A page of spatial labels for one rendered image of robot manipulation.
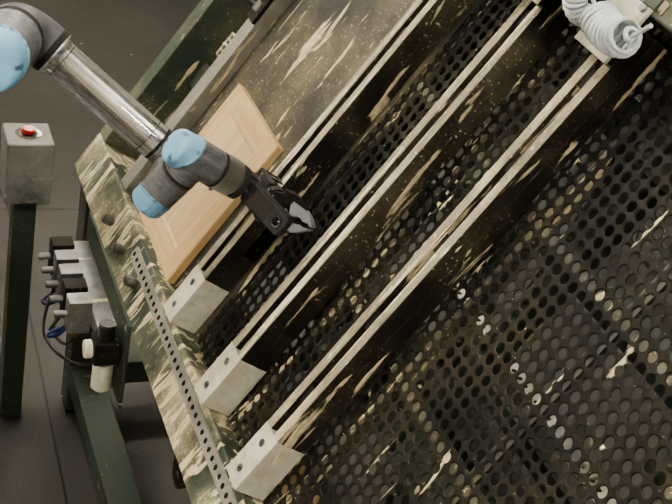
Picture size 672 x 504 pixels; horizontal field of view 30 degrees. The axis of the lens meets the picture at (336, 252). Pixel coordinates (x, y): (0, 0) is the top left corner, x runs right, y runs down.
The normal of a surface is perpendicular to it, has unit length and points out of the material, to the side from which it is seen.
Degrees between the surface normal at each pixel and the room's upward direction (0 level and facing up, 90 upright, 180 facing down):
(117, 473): 0
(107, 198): 59
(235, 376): 90
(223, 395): 90
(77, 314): 90
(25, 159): 90
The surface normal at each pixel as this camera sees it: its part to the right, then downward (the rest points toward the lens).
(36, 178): 0.33, 0.55
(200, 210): -0.70, -0.40
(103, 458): 0.18, -0.84
